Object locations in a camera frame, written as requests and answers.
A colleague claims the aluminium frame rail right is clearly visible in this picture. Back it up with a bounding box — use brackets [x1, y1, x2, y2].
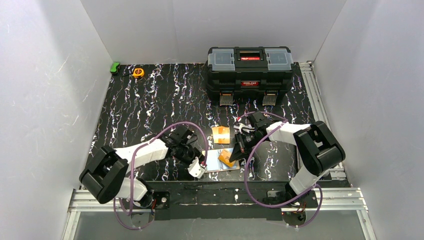
[299, 61, 347, 181]

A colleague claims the orange credit card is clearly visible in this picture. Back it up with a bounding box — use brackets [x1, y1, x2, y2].
[217, 148, 237, 168]
[211, 126, 231, 145]

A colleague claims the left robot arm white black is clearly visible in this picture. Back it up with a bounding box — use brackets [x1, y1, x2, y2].
[79, 122, 206, 207]

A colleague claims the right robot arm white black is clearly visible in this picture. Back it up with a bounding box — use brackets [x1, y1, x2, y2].
[229, 111, 346, 202]

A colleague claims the aluminium frame rail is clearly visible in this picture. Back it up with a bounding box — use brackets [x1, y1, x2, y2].
[62, 187, 377, 240]
[299, 61, 347, 181]

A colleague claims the aluminium frame rail front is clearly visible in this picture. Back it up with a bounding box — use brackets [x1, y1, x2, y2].
[62, 187, 377, 240]

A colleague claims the green small object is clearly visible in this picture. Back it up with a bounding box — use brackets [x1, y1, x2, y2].
[109, 62, 121, 75]

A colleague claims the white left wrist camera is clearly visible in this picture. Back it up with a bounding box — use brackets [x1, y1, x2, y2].
[187, 157, 206, 179]

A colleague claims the yellow tape measure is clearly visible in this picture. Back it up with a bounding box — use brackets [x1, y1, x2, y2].
[132, 67, 145, 79]

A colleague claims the black toolbox with red label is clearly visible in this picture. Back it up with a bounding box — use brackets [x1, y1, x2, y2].
[205, 46, 300, 106]

